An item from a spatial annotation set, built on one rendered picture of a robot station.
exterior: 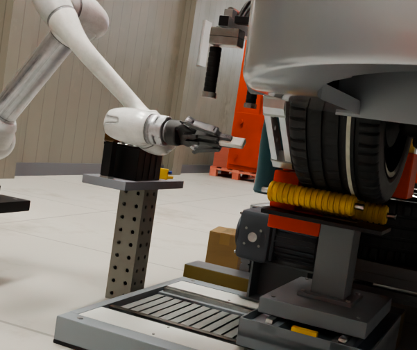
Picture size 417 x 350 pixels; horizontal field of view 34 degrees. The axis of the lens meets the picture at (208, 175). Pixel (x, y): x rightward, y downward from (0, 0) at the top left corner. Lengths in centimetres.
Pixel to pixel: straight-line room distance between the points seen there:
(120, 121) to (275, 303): 68
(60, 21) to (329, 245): 108
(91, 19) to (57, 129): 434
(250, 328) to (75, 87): 522
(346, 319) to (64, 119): 522
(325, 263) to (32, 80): 122
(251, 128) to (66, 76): 432
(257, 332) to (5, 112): 125
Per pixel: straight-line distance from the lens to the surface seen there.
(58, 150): 675
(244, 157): 256
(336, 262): 198
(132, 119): 198
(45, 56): 247
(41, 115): 645
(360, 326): 184
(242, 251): 235
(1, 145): 262
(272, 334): 185
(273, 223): 202
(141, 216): 242
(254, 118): 255
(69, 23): 222
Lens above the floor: 66
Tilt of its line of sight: 4 degrees down
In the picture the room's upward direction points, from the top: 8 degrees clockwise
